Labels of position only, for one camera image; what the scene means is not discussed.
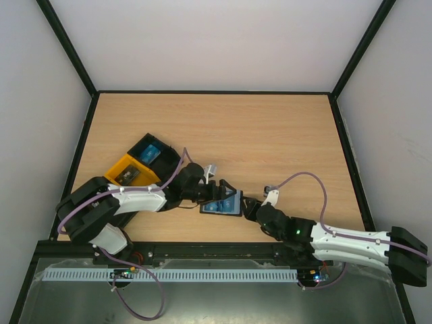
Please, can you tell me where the yellow middle sorting bin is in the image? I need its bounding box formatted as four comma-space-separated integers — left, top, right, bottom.
104, 154, 160, 186

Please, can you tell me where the left controller circuit board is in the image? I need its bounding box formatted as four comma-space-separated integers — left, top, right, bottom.
109, 267, 140, 279

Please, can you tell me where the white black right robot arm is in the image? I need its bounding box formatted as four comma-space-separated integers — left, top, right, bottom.
242, 198, 429, 288

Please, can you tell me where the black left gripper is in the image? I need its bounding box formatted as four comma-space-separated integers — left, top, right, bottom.
182, 179, 236, 205

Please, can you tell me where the black near sorting bin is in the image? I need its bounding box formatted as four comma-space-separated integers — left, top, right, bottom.
108, 211, 138, 232

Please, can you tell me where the blue credit card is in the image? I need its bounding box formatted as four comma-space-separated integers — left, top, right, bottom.
140, 144, 161, 164

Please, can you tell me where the right controller circuit board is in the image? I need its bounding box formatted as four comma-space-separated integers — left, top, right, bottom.
298, 268, 329, 283

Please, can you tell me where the black far sorting bin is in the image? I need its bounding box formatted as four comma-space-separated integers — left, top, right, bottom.
127, 133, 180, 181

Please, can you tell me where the black cage frame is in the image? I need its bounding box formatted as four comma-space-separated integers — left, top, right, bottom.
6, 0, 416, 324

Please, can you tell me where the controller circuit board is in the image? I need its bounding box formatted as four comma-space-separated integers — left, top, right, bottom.
298, 268, 329, 283
109, 267, 140, 279

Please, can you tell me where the black credit card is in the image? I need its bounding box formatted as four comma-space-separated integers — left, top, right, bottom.
115, 165, 140, 186

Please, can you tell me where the light blue slotted cable duct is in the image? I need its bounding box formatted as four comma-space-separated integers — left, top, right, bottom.
42, 268, 298, 283

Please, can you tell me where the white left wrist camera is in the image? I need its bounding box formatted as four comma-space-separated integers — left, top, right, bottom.
204, 164, 217, 184

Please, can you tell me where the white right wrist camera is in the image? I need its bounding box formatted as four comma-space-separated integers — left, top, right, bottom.
261, 186, 279, 207

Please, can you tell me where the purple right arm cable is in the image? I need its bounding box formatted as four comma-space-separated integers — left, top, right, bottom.
265, 171, 432, 292

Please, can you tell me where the black sorting bin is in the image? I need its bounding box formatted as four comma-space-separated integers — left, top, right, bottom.
127, 133, 180, 181
108, 211, 138, 232

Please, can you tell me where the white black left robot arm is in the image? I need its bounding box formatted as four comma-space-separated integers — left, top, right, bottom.
55, 163, 238, 259

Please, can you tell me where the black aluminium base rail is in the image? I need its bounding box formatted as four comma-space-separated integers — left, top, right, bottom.
35, 240, 392, 269

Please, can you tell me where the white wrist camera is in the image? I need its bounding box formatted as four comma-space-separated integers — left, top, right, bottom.
204, 164, 217, 184
261, 186, 279, 207

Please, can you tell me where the black leather card holder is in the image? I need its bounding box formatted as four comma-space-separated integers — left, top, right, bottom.
200, 190, 243, 217

